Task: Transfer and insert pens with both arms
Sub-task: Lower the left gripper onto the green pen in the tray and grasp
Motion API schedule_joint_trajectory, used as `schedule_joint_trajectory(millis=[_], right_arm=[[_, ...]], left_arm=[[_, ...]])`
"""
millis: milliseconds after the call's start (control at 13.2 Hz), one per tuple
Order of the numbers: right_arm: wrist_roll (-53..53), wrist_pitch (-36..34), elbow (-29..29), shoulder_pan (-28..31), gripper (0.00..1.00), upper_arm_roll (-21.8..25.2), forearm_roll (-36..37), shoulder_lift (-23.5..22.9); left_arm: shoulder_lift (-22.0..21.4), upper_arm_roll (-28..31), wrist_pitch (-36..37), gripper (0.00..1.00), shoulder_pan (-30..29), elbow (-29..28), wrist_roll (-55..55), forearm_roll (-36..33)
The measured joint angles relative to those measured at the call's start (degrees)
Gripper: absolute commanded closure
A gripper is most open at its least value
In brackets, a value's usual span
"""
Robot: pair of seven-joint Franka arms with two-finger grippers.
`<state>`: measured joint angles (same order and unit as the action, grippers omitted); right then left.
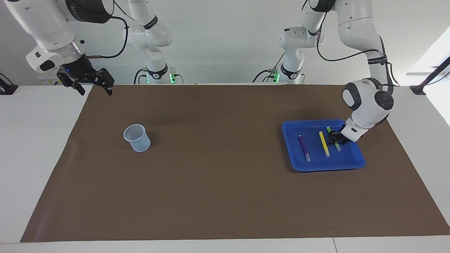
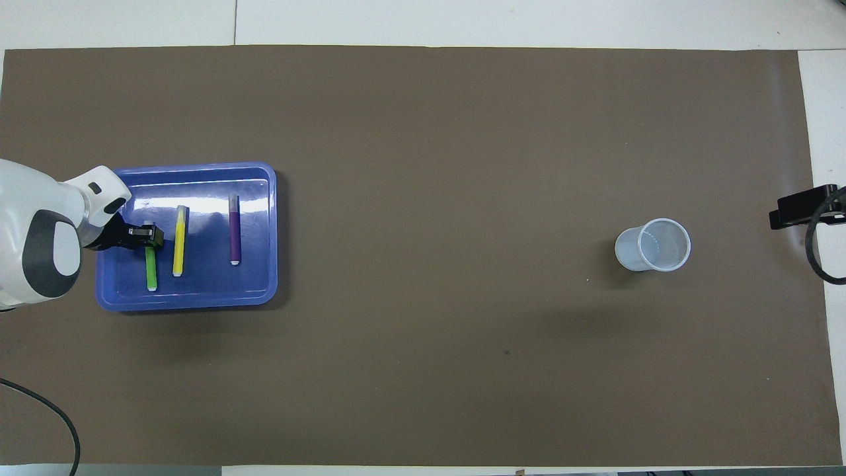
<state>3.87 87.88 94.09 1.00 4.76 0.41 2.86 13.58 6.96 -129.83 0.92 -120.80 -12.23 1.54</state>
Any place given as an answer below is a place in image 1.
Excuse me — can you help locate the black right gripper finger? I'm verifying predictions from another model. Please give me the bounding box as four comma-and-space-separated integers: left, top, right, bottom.
96, 69, 115, 96
57, 70, 86, 96

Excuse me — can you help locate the brown table mat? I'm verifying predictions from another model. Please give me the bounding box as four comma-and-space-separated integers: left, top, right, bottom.
20, 84, 450, 243

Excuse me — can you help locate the white power box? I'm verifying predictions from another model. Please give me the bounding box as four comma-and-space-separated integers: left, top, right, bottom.
37, 69, 76, 86

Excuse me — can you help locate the black pole stand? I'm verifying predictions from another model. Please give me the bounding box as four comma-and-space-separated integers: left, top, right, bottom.
410, 56, 450, 95

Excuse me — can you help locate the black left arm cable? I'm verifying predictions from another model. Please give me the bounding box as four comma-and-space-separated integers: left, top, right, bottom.
315, 21, 400, 86

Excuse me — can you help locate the yellow pen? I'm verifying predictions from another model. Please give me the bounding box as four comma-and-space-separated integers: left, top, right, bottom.
319, 131, 331, 157

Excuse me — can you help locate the blue plastic tray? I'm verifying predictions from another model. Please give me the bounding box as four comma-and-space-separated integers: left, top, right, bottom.
281, 119, 366, 173

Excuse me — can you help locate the green pen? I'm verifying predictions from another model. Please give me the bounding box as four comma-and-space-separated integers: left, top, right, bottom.
326, 126, 342, 152

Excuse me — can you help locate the black table clamp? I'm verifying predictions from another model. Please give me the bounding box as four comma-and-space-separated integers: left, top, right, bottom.
0, 73, 19, 95

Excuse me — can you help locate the purple pen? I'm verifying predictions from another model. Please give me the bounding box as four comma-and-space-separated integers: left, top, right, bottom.
298, 135, 311, 162

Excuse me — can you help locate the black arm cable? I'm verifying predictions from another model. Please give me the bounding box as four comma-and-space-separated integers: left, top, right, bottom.
315, 21, 400, 86
86, 0, 129, 59

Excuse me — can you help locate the clear plastic cup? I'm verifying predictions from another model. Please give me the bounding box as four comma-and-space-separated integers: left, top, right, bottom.
123, 124, 151, 153

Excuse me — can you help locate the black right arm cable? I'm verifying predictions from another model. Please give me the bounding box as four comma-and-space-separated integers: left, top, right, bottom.
86, 0, 129, 59

